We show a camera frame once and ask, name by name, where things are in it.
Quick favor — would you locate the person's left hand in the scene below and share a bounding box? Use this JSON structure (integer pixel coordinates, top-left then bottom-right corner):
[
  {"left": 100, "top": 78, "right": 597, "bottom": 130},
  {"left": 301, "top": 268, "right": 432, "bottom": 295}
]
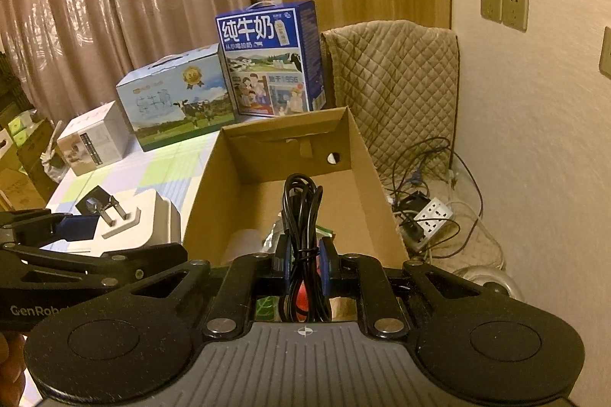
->
[{"left": 0, "top": 331, "right": 24, "bottom": 389}]

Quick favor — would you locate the clear plastic cup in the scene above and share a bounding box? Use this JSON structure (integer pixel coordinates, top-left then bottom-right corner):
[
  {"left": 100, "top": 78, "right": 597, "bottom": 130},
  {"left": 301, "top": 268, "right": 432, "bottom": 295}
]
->
[{"left": 228, "top": 229, "right": 269, "bottom": 265}]

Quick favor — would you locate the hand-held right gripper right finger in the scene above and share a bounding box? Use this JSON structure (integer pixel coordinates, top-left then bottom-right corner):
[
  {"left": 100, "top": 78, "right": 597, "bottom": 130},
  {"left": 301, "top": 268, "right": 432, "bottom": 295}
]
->
[{"left": 317, "top": 236, "right": 492, "bottom": 339}]

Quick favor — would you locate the green tissue box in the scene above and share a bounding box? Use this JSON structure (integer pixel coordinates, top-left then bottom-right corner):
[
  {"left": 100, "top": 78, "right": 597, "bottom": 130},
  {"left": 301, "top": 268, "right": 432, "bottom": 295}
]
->
[{"left": 8, "top": 113, "right": 38, "bottom": 145}]

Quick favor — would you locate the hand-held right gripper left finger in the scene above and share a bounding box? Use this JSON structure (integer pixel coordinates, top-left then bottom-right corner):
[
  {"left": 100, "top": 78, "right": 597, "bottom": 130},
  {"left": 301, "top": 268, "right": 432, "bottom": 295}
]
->
[{"left": 126, "top": 236, "right": 292, "bottom": 339}]

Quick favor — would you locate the black cable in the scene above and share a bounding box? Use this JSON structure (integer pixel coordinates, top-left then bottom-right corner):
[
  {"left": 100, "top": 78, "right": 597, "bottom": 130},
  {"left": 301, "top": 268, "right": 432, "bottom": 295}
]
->
[{"left": 281, "top": 172, "right": 332, "bottom": 324}]

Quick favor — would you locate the beige wall switch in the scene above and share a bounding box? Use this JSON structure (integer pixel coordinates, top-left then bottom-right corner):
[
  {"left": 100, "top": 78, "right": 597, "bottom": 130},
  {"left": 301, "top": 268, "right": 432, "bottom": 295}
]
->
[{"left": 598, "top": 25, "right": 611, "bottom": 78}]

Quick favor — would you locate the white plug charger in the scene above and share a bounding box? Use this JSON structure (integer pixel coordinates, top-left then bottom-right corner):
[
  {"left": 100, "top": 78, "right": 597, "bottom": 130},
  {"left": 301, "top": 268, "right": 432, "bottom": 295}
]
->
[{"left": 88, "top": 189, "right": 182, "bottom": 257}]

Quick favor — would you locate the white product box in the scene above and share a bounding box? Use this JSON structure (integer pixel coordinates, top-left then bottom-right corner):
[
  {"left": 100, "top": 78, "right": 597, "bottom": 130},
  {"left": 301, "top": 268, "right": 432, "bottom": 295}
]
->
[{"left": 56, "top": 100, "right": 129, "bottom": 176}]

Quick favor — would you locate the red toy figure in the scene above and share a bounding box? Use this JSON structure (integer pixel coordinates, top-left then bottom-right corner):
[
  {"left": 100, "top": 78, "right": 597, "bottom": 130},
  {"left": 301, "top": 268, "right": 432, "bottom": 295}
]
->
[{"left": 291, "top": 283, "right": 326, "bottom": 323}]

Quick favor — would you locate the beige wall socket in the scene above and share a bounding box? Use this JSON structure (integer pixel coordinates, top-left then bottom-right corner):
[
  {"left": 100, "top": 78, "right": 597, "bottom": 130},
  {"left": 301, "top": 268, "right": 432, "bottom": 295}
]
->
[
  {"left": 501, "top": 0, "right": 530, "bottom": 31},
  {"left": 480, "top": 0, "right": 503, "bottom": 24}
]

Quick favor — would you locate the green cow-print milk carton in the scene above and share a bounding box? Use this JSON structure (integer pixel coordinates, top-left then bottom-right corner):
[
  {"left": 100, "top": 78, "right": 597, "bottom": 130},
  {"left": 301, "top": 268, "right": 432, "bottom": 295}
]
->
[{"left": 116, "top": 44, "right": 239, "bottom": 152}]

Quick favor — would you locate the beige quilted chair cover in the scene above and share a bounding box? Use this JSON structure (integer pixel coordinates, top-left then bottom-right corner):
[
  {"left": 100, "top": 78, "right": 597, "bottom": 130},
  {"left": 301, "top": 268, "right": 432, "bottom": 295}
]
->
[{"left": 321, "top": 23, "right": 507, "bottom": 270}]

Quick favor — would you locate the cardboard carton with white handle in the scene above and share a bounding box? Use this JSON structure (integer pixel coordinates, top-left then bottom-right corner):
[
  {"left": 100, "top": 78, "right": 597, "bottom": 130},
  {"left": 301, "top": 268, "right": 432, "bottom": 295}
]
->
[{"left": 0, "top": 135, "right": 60, "bottom": 210}]

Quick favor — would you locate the white power strip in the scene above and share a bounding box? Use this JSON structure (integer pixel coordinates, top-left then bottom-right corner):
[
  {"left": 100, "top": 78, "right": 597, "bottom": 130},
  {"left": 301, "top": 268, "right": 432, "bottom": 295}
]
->
[{"left": 413, "top": 197, "right": 453, "bottom": 227}]

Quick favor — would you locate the white round floor device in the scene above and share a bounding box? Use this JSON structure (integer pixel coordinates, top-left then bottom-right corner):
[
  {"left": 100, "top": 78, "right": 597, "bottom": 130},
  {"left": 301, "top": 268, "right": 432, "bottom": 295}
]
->
[{"left": 453, "top": 266, "right": 515, "bottom": 294}]

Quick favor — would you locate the checked tablecloth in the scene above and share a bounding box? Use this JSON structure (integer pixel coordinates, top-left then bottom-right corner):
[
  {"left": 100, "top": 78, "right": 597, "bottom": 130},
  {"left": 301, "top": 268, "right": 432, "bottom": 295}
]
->
[{"left": 47, "top": 130, "right": 225, "bottom": 246}]

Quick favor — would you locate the tangle of cables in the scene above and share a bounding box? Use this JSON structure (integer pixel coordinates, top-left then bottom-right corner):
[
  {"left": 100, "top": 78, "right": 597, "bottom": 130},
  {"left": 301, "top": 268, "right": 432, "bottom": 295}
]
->
[{"left": 381, "top": 137, "right": 488, "bottom": 265}]

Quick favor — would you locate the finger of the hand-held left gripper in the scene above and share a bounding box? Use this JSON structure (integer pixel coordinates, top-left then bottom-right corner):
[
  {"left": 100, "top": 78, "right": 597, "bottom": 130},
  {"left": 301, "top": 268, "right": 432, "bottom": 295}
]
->
[
  {"left": 0, "top": 209, "right": 103, "bottom": 251},
  {"left": 0, "top": 243, "right": 189, "bottom": 291}
]

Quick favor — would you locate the brown cardboard box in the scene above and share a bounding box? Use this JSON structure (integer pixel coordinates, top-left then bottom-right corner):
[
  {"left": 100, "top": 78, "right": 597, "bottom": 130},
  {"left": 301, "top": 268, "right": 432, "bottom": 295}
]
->
[{"left": 183, "top": 106, "right": 410, "bottom": 323}]

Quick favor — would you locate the blue milk carton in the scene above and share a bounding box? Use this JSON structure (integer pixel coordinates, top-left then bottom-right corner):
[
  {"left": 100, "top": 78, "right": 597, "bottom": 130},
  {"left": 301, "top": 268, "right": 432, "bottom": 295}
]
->
[{"left": 216, "top": 0, "right": 328, "bottom": 118}]

